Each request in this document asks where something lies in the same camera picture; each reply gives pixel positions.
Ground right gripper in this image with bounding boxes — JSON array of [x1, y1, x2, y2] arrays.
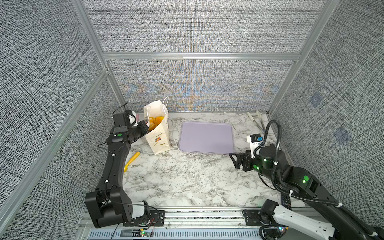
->
[[229, 148, 280, 185]]

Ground white paper gift bag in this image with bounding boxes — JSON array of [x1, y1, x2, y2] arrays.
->
[[144, 97, 171, 155]]

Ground metal tongs white tips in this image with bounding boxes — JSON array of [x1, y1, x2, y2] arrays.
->
[[247, 111, 266, 133]]

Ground yellow ring fake bread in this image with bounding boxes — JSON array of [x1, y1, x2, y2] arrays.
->
[[149, 117, 158, 131]]

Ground yellow oval fake bread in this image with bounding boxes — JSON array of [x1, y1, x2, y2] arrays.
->
[[155, 116, 164, 125]]

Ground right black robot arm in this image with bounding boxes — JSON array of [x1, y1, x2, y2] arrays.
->
[[230, 145, 384, 240]]

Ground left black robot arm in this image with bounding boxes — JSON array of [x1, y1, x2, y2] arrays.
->
[[85, 110, 152, 228]]

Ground yellow toy shovel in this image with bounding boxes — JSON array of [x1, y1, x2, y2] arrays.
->
[[124, 152, 141, 173]]

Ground lilac plastic tray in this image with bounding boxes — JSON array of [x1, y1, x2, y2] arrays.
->
[[179, 122, 235, 155]]

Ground black remote control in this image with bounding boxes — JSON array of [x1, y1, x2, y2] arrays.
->
[[281, 193, 292, 210]]

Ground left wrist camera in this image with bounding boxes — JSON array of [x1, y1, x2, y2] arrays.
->
[[124, 110, 138, 127]]

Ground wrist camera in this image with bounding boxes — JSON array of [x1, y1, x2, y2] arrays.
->
[[124, 110, 138, 127], [247, 134, 263, 158]]

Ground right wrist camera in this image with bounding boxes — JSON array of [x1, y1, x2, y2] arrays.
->
[[247, 134, 263, 158]]

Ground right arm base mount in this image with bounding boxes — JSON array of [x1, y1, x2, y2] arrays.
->
[[242, 209, 288, 240]]

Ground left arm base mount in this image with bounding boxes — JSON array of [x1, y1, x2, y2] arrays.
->
[[123, 210, 165, 228]]

